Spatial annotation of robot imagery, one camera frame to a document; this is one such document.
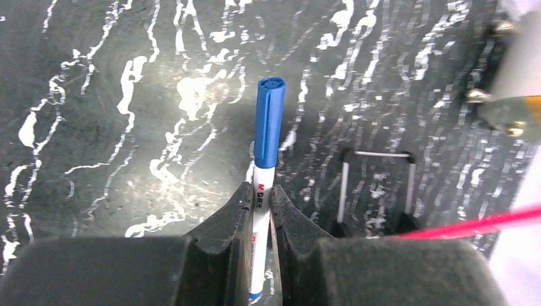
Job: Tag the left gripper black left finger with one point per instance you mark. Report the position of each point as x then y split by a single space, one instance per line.
207 266

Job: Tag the blue marker cap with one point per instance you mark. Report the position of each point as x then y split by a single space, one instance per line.
270 102

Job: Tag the white whiteboard marker pen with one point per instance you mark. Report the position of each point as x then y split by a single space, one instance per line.
263 179

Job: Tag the black whiteboard stand clip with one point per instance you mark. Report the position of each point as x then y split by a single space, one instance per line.
340 230
406 223

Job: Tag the pink-framed whiteboard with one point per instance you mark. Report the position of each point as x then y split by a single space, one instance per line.
515 259

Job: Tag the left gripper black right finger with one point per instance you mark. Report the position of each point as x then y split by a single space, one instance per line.
314 268

